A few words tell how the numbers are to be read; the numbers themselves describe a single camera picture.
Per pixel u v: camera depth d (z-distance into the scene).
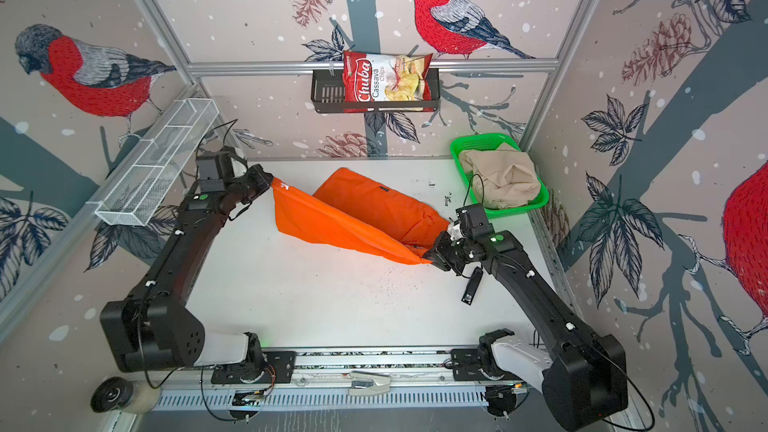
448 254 0.68
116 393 0.61
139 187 0.74
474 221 0.62
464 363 0.73
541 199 0.97
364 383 0.70
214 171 0.60
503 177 0.99
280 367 0.73
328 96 0.95
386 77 0.87
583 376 0.38
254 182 0.72
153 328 0.40
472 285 0.84
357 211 1.00
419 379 0.73
